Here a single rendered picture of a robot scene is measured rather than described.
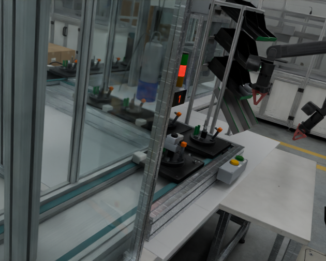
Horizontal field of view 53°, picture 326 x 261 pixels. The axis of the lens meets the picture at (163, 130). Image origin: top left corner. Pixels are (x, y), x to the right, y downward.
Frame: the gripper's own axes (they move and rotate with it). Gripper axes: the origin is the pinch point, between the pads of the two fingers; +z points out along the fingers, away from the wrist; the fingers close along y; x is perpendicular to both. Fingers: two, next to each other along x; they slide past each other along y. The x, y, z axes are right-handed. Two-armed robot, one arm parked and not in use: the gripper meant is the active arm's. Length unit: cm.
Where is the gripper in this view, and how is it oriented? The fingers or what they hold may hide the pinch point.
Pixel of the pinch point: (255, 103)
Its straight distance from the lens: 165.6
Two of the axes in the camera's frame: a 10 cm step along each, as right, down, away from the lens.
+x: 8.1, 3.7, -4.5
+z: -2.1, 9.1, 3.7
